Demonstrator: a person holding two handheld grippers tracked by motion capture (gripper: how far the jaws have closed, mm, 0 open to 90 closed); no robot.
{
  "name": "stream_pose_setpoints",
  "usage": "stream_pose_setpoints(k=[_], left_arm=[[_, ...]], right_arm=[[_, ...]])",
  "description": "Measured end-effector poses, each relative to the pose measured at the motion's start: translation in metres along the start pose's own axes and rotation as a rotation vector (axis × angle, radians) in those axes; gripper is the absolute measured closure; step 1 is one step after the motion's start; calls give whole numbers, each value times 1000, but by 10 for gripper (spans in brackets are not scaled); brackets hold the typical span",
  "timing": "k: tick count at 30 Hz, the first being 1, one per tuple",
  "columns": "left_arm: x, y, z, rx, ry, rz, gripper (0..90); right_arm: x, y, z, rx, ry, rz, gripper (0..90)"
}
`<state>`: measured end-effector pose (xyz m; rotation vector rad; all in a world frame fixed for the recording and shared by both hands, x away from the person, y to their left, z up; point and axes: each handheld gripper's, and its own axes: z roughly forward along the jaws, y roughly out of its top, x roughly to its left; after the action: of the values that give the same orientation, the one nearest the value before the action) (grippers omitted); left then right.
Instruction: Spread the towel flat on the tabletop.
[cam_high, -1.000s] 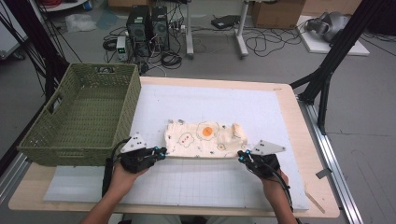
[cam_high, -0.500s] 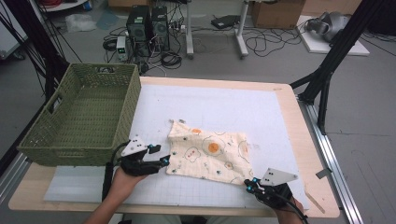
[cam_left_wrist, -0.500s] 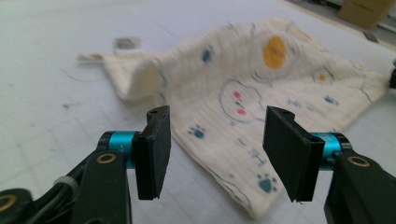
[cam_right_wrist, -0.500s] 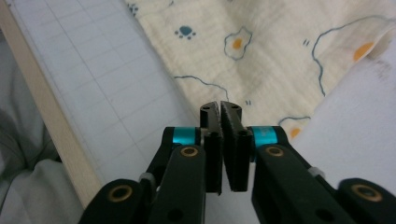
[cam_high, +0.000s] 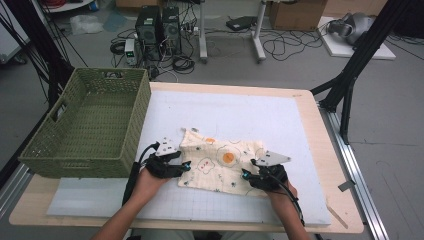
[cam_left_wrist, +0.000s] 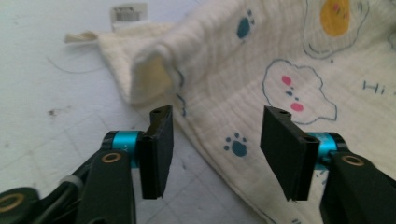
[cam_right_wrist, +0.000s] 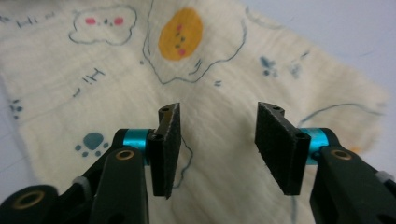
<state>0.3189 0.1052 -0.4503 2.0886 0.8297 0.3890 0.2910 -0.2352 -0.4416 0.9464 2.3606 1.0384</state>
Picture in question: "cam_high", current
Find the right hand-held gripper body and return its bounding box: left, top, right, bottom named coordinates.
left=249, top=150, right=292, bottom=192

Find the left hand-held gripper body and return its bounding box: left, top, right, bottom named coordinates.
left=145, top=136, right=178, bottom=180

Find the cream printed cloth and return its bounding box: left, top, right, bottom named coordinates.
left=177, top=127, right=268, bottom=198

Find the green woven basket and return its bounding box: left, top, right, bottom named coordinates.
left=18, top=67, right=153, bottom=179

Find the person's right hand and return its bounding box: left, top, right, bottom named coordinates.
left=266, top=181, right=299, bottom=210

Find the person's left hand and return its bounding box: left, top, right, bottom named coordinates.
left=131, top=167, right=171, bottom=205

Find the white grid mat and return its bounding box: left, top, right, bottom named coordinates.
left=46, top=89, right=332, bottom=227

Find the grey tape piece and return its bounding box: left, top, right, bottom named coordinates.
left=337, top=179, right=357, bottom=193

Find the white power supply unit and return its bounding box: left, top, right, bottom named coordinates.
left=124, top=38, right=139, bottom=67

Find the white desk leg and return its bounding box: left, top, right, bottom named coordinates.
left=251, top=0, right=268, bottom=64
left=198, top=0, right=209, bottom=65

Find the slim black computer tower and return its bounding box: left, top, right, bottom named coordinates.
left=161, top=5, right=183, bottom=56

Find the large black computer tower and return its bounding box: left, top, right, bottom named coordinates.
left=135, top=5, right=164, bottom=62

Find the black flat device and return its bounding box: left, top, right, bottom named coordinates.
left=225, top=15, right=259, bottom=32

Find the black metal stand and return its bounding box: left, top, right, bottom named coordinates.
left=309, top=0, right=414, bottom=145
left=0, top=0, right=75, bottom=110

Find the brown cardboard box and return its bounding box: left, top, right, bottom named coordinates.
left=269, top=0, right=328, bottom=32

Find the clear plastic bag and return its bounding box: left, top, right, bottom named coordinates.
left=69, top=14, right=105, bottom=36

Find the grey rounded device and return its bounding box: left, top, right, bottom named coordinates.
left=326, top=12, right=376, bottom=46

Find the white round table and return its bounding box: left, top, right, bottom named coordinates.
left=43, top=0, right=96, bottom=14

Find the white cabinet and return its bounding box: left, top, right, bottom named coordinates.
left=0, top=9, right=31, bottom=65

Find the aluminium rail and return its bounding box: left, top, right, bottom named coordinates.
left=0, top=163, right=35, bottom=220
left=319, top=105, right=391, bottom=240

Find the coiled black cable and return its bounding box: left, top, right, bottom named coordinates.
left=171, top=54, right=196, bottom=75

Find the black floor cable tangle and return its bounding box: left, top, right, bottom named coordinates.
left=261, top=28, right=330, bottom=62

